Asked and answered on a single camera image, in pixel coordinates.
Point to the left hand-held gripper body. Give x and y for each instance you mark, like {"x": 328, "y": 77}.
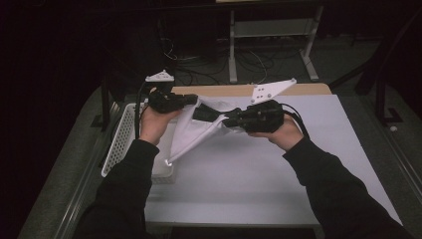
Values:
{"x": 164, "y": 103}

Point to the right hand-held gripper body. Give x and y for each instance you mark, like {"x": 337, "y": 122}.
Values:
{"x": 262, "y": 116}

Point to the white shorts with black waistband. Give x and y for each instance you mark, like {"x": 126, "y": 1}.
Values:
{"x": 189, "y": 136}

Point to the white perforated plastic basket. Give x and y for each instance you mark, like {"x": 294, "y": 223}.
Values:
{"x": 121, "y": 139}

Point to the person's left hand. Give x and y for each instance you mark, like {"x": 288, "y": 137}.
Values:
{"x": 156, "y": 126}

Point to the person's right hand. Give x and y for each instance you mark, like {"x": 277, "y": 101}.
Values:
{"x": 285, "y": 136}

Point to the black metal stand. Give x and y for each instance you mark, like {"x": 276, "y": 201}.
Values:
{"x": 105, "y": 99}
{"x": 379, "y": 99}

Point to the small white round object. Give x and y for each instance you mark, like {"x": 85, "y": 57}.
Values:
{"x": 393, "y": 128}

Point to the grey metal desk frame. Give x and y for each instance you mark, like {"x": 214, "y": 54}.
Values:
{"x": 272, "y": 28}

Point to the metal floor rail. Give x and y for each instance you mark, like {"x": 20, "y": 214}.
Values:
{"x": 76, "y": 195}
{"x": 403, "y": 159}

